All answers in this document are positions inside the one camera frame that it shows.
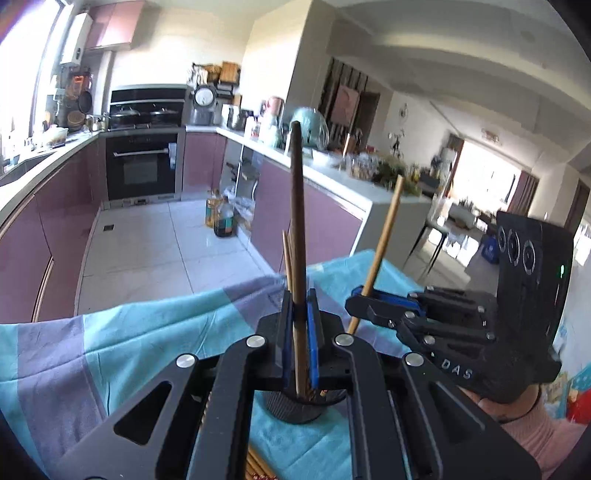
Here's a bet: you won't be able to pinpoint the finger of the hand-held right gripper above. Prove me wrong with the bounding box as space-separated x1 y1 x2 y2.
350 285 498 320
345 295 498 359

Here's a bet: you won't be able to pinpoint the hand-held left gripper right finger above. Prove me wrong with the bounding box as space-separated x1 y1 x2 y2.
307 288 542 480

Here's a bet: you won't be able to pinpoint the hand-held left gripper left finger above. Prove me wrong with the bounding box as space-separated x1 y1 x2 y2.
48 288 296 480

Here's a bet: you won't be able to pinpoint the light bamboo chopstick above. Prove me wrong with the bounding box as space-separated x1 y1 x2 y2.
346 174 406 335

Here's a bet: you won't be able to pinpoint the bundle of wooden chopsticks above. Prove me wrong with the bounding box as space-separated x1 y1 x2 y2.
281 220 324 400

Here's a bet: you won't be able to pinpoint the black mesh chopstick holder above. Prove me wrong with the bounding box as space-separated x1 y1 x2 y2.
264 388 348 425

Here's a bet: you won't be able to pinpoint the dark brown wooden chopstick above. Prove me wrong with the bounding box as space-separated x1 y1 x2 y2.
287 121 309 398

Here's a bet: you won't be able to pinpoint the pile of chopsticks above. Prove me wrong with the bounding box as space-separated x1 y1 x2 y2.
199 392 280 480

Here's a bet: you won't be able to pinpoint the person's right forearm pink sleeve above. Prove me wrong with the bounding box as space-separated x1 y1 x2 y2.
499 399 589 480

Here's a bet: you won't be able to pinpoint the person's right hand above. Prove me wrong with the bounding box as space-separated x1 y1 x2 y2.
461 383 542 424

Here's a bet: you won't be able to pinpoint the blue bag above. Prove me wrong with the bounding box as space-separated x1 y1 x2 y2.
479 234 502 265

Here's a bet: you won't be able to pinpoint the black bar stool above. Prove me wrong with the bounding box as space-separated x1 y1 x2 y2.
403 218 452 274

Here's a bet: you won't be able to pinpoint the brown curtain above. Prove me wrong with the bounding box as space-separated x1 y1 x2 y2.
507 170 539 216

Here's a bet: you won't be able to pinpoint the brown door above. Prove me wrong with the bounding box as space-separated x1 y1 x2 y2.
565 177 591 232

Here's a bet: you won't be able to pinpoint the colourful play mat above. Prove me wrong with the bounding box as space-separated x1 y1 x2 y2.
545 359 591 422

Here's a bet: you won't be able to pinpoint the purple peninsula cabinets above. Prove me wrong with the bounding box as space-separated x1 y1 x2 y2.
252 161 366 274

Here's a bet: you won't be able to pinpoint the leafy green vegetables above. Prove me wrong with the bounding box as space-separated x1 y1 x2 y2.
375 156 422 195

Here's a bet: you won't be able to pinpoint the dark sauce bottle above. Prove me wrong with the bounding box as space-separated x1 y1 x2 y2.
213 196 236 239

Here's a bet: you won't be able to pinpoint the clear bag of nuts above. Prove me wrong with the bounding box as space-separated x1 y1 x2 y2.
344 154 378 182

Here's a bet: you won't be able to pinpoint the clear plastic bag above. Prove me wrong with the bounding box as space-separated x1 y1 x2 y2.
228 186 256 232

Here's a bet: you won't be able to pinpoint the yellow cooking oil bottle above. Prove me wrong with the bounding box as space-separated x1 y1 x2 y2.
205 188 223 228

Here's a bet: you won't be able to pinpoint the blue and purple tablecloth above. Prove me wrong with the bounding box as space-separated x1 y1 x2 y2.
0 249 416 480

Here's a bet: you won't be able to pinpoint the green domed appliance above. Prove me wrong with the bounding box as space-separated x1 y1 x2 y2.
283 106 332 151

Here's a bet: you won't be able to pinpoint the narrow purple base cabinet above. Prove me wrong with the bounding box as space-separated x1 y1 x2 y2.
182 131 228 201

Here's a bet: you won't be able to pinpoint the steel stock pot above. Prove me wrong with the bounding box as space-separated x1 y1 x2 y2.
225 105 251 131

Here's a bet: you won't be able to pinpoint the black built-in oven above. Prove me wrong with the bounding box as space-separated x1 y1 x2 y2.
105 131 180 201

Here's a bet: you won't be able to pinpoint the silver rice cooker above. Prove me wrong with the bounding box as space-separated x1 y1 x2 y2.
191 84 218 126

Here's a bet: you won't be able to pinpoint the long purple base cabinets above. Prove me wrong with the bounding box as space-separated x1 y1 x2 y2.
0 134 108 324

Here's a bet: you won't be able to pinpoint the black wok with lid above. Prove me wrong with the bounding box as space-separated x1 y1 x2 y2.
112 105 140 126

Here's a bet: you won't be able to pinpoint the black range hood panel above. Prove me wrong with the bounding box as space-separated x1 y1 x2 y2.
110 85 188 130

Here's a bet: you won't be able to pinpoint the kitchen sink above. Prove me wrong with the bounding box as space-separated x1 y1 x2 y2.
0 151 52 186

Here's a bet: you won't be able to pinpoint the white water heater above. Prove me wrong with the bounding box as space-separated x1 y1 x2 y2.
59 11 94 65

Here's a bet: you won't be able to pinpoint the pink wall picture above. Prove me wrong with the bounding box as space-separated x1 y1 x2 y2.
331 85 361 126

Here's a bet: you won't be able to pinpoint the black wall shelf rack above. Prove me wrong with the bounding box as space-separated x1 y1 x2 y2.
188 61 242 105

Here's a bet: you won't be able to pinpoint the pink wall cabinet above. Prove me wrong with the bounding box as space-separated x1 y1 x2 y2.
85 2 149 50

